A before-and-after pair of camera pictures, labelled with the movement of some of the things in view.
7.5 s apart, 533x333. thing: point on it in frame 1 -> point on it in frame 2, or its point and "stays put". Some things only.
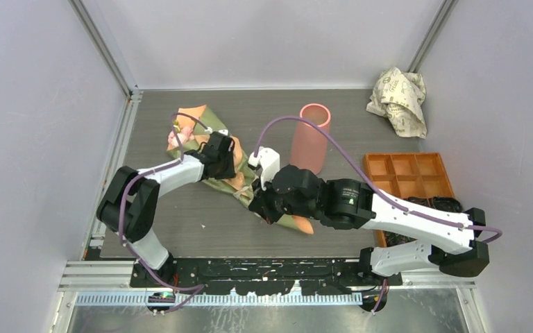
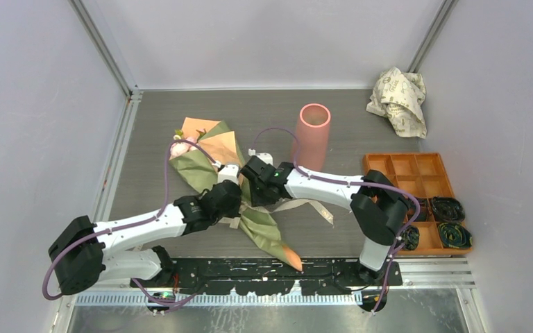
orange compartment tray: [407, 175] stays put
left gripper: [228, 173] -> [234, 210]
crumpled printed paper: [400, 97] stays put
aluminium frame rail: [95, 236] stays put
